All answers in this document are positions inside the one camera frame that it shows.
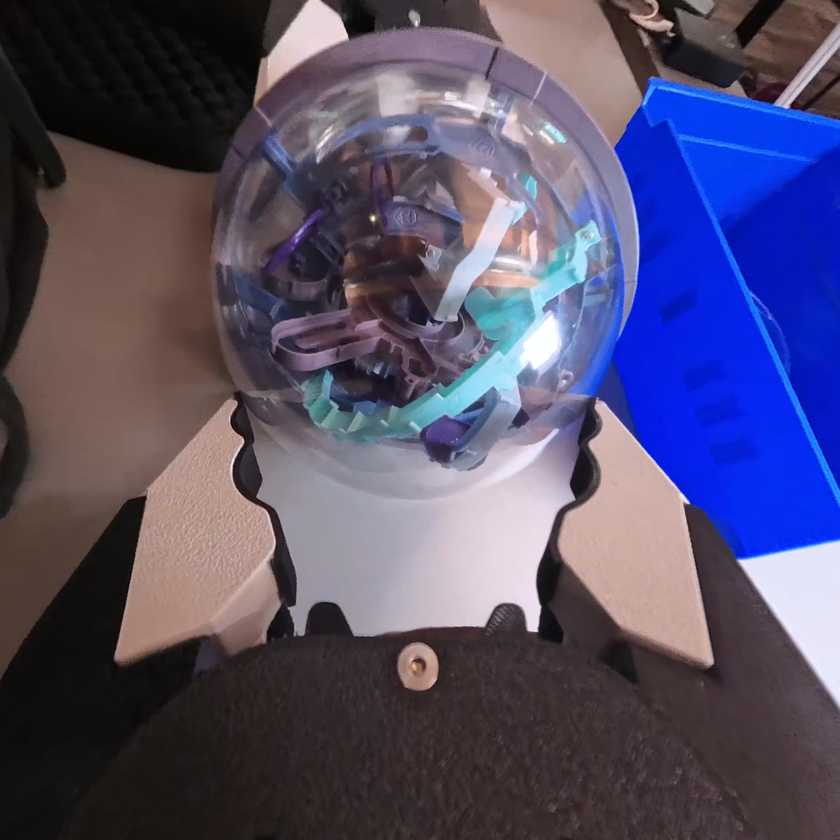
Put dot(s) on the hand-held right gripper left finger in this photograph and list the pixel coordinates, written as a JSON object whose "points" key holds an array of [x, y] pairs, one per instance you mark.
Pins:
{"points": [[197, 565]]}

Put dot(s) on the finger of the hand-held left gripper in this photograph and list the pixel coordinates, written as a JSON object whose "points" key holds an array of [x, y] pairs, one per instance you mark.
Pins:
{"points": [[295, 46]]}

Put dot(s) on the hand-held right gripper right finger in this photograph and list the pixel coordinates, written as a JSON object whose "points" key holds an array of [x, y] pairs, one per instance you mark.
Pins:
{"points": [[637, 565]]}

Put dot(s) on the clear plastic maze ball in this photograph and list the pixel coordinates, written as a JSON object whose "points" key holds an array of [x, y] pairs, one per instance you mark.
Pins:
{"points": [[420, 263]]}

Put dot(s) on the blue plastic bin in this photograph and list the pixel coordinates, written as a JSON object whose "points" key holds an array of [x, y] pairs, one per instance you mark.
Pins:
{"points": [[735, 328]]}

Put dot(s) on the black backpack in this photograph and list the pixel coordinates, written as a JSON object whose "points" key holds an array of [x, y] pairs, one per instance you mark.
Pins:
{"points": [[20, 263]]}

